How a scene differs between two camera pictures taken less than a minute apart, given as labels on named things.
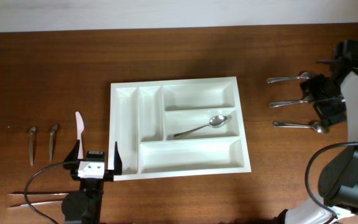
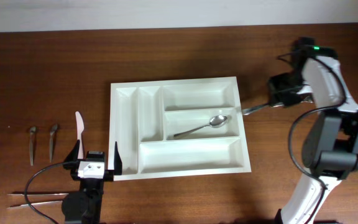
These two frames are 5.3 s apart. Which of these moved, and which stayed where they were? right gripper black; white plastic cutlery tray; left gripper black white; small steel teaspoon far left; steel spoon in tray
Moved: right gripper black
Stayed: white plastic cutlery tray; left gripper black white; small steel teaspoon far left; steel spoon in tray
